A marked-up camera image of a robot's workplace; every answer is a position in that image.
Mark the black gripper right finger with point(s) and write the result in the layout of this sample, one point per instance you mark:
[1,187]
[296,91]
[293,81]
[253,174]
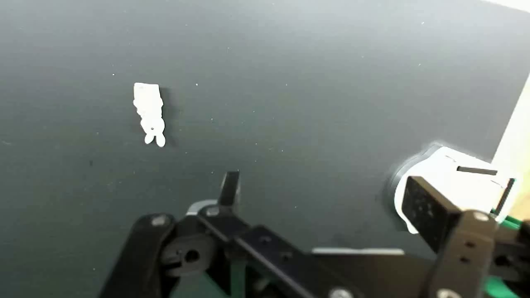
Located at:
[457,248]

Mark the white plush toy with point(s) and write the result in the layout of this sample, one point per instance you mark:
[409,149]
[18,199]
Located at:
[147,109]

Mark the pale base plate with pegs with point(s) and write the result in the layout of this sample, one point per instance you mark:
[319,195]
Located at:
[447,171]

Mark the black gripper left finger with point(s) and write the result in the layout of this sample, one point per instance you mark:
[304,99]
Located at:
[149,248]

